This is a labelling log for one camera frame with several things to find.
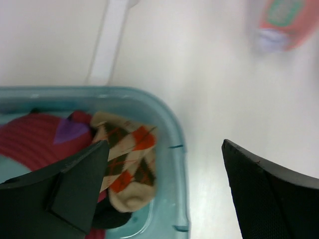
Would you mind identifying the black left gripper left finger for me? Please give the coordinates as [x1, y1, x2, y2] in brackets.
[0, 140, 109, 239]

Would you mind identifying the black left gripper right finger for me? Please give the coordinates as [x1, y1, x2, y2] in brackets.
[221, 139, 319, 239]

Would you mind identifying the black sock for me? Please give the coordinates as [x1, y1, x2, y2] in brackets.
[92, 196, 132, 230]

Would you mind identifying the maroon sock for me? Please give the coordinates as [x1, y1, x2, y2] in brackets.
[0, 111, 105, 239]

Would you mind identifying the beige argyle sock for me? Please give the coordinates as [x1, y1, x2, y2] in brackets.
[90, 112, 157, 213]

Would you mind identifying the pink patterned sock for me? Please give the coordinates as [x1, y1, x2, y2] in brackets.
[256, 0, 319, 53]

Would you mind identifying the teal plastic basin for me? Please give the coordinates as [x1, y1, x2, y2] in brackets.
[0, 86, 191, 239]

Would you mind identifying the silver clothes rack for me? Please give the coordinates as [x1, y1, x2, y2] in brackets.
[86, 0, 139, 86]

